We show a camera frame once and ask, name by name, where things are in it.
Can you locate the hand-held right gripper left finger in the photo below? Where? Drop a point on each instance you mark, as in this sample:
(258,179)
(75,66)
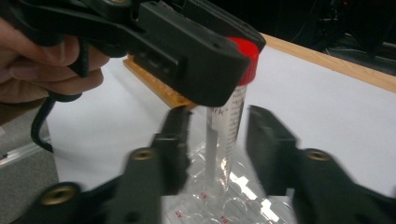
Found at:
(174,155)

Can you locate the metal frame rail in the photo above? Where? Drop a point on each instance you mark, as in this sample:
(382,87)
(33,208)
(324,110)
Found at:
(18,154)

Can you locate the clear plastic tube rack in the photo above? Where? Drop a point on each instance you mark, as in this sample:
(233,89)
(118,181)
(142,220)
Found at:
(236,208)

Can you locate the red capped clear tube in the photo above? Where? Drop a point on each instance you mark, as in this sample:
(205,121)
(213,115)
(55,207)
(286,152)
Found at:
(230,124)

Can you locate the white paper sheet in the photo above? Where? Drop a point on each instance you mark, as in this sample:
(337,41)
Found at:
(327,118)

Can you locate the wooden test tube rack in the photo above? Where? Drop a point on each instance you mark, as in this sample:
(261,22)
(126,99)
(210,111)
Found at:
(162,90)

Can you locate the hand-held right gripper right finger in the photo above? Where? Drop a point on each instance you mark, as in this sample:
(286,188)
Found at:
(271,155)

